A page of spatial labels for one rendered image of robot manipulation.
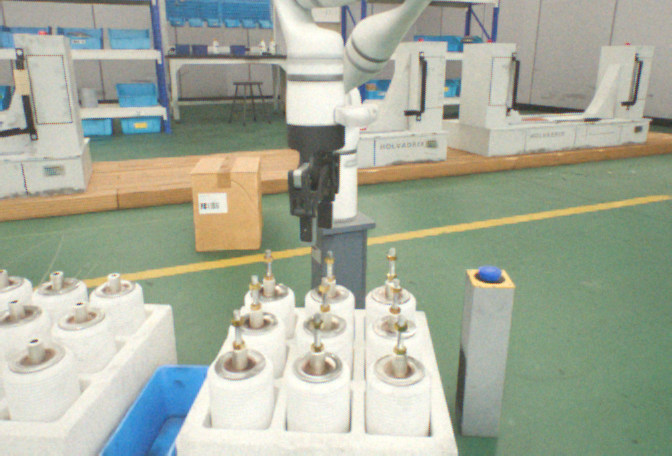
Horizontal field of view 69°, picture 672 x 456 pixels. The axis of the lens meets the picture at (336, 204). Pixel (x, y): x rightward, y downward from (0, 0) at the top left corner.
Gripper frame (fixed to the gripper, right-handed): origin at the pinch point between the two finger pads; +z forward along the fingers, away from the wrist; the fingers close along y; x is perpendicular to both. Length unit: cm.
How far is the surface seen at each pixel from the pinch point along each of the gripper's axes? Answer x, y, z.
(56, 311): -56, -5, 25
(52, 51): -171, -122, -26
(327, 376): 2.1, 2.0, 21.7
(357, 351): 1.6, -16.2, 29.1
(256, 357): -9.7, 1.0, 21.7
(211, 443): -11.9, 11.1, 29.4
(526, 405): 33, -35, 47
